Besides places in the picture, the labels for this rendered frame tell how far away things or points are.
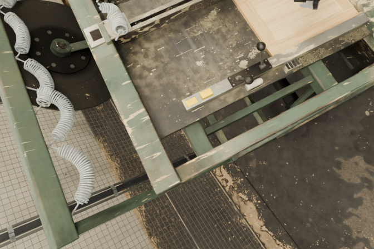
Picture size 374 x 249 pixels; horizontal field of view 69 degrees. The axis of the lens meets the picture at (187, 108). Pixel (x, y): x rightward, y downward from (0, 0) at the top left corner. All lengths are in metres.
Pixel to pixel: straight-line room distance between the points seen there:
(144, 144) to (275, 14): 0.86
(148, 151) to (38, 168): 0.51
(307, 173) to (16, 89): 2.44
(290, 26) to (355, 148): 1.49
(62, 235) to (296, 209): 2.35
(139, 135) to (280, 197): 2.29
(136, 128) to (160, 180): 0.22
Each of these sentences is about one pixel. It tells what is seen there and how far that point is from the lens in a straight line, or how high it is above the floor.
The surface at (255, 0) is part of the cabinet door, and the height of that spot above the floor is 1.21.
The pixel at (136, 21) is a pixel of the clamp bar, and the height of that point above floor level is 1.70.
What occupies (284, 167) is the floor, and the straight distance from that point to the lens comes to 2.96.
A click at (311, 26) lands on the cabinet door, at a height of 1.09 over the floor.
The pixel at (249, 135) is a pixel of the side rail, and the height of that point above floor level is 1.54.
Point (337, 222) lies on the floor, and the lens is 2.98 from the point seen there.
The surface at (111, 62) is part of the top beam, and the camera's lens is 1.18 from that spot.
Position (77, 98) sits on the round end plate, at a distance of 1.59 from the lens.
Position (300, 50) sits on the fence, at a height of 1.21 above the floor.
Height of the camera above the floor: 2.41
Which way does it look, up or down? 41 degrees down
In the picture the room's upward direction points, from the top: 104 degrees counter-clockwise
